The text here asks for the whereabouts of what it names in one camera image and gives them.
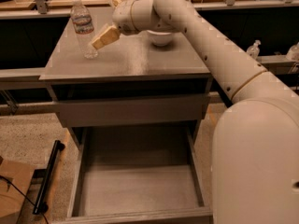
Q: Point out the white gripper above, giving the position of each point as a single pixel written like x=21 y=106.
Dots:
x=122 y=17

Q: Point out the clear plastic water bottle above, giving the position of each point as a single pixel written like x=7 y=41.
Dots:
x=84 y=29

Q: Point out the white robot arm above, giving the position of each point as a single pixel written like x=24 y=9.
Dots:
x=255 y=149

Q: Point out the grey drawer cabinet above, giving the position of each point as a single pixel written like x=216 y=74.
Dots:
x=130 y=68

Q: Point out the clear pump sanitizer bottle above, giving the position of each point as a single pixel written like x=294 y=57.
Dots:
x=254 y=50

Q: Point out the open grey lower drawer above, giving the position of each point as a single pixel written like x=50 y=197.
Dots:
x=145 y=174

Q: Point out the white ceramic bowl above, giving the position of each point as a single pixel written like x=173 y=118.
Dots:
x=159 y=39

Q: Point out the brown cardboard box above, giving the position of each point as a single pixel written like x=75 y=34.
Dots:
x=16 y=175

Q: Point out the black bar left floor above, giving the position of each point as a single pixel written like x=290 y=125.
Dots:
x=40 y=206

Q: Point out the grey metal rail back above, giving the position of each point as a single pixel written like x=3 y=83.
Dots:
x=65 y=11

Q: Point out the grey metal rail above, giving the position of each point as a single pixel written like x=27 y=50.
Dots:
x=28 y=78
x=65 y=11

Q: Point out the grey metal rail front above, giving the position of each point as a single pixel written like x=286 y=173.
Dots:
x=28 y=78

